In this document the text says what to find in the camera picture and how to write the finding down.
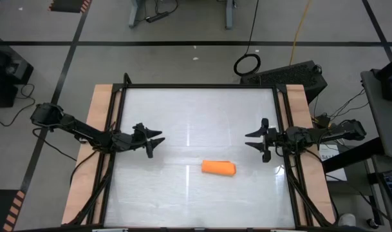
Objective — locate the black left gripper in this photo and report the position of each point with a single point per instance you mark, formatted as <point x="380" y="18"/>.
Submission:
<point x="136" y="140"/>

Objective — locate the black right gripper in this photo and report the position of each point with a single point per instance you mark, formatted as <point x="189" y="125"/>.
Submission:
<point x="277" y="138"/>

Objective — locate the orange towel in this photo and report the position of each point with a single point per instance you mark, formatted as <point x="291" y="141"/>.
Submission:
<point x="218" y="167"/>

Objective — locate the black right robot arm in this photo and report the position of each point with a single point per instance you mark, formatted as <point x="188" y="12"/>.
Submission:
<point x="337" y="133"/>

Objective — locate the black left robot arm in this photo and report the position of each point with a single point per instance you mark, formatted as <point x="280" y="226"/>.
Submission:
<point x="76" y="127"/>

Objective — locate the wooden side board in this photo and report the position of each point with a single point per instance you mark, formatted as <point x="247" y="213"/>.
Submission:
<point x="297" y="96"/>
<point x="99" y="96"/>

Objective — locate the small black controller box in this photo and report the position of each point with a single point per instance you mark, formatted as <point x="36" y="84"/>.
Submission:
<point x="322" y="120"/>

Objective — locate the black perforated computer case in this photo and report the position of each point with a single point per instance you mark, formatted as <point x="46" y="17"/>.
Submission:
<point x="285" y="75"/>

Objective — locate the white paper sheet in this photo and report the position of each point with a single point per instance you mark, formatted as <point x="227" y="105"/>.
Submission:
<point x="335" y="170"/>

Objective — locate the black table support bar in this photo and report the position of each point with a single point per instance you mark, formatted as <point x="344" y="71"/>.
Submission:
<point x="353" y="154"/>

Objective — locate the black power strip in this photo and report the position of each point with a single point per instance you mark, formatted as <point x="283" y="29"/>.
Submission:
<point x="157" y="16"/>

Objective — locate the grey side table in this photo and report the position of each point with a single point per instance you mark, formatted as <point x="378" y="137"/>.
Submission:
<point x="382" y="122"/>

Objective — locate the grey desk leg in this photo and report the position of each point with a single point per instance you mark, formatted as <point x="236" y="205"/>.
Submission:
<point x="229" y="14"/>
<point x="136" y="13"/>

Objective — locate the black monitor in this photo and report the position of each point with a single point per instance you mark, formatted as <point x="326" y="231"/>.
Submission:
<point x="388" y="74"/>

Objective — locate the black equipment cart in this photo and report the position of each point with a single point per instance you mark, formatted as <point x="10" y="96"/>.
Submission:
<point x="2" y="64"/>

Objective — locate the black table frame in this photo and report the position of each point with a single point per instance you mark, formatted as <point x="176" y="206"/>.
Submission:
<point x="199" y="86"/>

